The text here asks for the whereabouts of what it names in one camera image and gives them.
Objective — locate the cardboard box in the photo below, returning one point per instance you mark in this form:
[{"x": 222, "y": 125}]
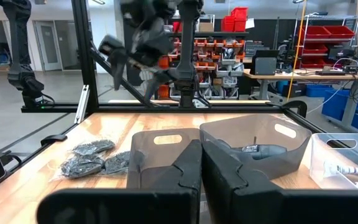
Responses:
[{"x": 206, "y": 27}]

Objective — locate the parts rack orange bins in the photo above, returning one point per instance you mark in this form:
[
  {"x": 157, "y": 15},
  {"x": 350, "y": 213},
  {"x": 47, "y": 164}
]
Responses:
[{"x": 216, "y": 62}]

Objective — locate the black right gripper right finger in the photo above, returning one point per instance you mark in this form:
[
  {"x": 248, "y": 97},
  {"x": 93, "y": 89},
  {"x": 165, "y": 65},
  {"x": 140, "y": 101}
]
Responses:
[{"x": 259, "y": 205}]

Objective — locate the black edge clamp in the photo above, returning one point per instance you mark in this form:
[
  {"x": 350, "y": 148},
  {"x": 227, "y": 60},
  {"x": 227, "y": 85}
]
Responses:
[{"x": 53, "y": 139}]

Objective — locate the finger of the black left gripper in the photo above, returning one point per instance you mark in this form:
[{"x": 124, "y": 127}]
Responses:
[
  {"x": 163, "y": 81},
  {"x": 118, "y": 62}
]

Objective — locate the silver base bracket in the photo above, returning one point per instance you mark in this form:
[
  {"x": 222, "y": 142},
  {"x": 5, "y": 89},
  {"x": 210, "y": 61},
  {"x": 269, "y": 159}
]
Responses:
[{"x": 201, "y": 103}]

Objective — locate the grey monitor back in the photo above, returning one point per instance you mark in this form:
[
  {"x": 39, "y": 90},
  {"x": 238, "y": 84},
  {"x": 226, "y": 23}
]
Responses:
[{"x": 264, "y": 65}]

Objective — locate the blue shave butter tube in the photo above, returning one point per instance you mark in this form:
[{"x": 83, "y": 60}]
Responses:
[{"x": 269, "y": 152}]

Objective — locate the black aluminium table frame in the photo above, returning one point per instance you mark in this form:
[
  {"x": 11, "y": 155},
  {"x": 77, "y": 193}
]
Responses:
[{"x": 85, "y": 62}]

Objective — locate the grey double door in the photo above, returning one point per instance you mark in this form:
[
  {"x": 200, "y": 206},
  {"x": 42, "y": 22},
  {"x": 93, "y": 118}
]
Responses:
[{"x": 48, "y": 46}]

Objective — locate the long wooden workbench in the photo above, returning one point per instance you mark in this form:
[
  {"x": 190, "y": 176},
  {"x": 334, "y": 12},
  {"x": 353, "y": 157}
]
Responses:
[{"x": 275, "y": 75}]

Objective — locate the grey translucent plastic bin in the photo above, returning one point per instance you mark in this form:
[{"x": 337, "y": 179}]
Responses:
[
  {"x": 259, "y": 124},
  {"x": 163, "y": 155}
]

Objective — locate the silver angle bracket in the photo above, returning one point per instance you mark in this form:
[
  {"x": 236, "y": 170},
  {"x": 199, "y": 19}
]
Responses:
[{"x": 82, "y": 102}]

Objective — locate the red storage bin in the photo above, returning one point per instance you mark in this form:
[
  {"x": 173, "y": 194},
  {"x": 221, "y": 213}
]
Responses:
[
  {"x": 315, "y": 31},
  {"x": 340, "y": 31},
  {"x": 312, "y": 63},
  {"x": 228, "y": 24},
  {"x": 177, "y": 26},
  {"x": 314, "y": 49},
  {"x": 240, "y": 25},
  {"x": 239, "y": 12}
]

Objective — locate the clear plastic bin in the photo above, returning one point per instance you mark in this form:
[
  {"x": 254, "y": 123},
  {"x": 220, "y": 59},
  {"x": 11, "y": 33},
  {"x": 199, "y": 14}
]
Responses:
[{"x": 337, "y": 155}]

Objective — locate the black corner clamp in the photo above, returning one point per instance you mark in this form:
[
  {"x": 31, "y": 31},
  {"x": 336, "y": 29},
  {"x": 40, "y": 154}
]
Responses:
[{"x": 297, "y": 105}]

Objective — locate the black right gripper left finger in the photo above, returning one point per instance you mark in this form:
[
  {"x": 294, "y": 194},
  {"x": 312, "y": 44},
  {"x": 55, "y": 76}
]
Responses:
[{"x": 135, "y": 205}]

